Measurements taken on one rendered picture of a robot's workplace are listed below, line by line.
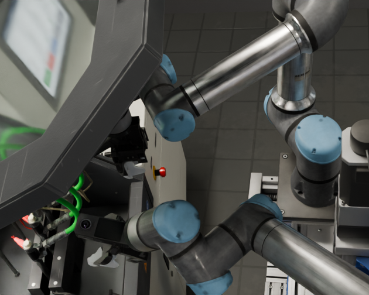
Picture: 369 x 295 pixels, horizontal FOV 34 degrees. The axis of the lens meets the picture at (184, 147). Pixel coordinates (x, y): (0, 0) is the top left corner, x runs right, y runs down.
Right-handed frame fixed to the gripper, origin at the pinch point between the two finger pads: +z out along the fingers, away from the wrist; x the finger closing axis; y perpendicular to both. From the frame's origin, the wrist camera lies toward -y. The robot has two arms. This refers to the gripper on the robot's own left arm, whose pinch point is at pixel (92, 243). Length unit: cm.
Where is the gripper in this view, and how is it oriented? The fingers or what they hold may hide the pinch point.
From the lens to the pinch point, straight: 136.1
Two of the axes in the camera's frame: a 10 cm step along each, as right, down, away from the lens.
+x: 1.7, -9.0, 4.0
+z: -5.2, 2.7, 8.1
